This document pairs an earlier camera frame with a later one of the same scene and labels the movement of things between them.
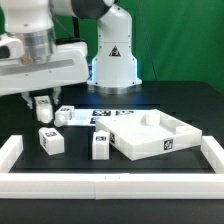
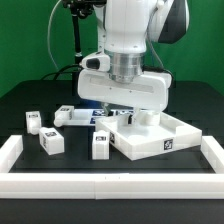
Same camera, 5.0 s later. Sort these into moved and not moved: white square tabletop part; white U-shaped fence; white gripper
Moved: white gripper
Not moved: white square tabletop part; white U-shaped fence
